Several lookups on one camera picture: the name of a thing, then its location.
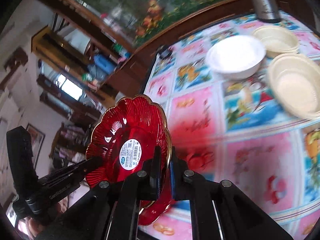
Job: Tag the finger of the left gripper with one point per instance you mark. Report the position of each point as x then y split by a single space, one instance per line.
88 165

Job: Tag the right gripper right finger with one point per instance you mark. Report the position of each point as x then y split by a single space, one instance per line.
220 210

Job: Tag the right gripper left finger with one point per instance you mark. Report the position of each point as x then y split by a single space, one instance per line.
109 211

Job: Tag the white foam bowl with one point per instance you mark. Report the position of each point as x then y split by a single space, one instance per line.
236 57

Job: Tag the small beige plastic bowl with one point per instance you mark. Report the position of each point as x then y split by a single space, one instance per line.
277 40

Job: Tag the colourful patterned tablecloth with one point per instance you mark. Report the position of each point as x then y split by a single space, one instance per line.
236 130

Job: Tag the blue thermos flask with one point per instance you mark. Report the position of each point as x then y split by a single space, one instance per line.
108 66

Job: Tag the small black jar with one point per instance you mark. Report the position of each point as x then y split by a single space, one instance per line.
164 52

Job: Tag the framed wall picture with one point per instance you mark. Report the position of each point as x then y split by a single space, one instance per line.
37 139

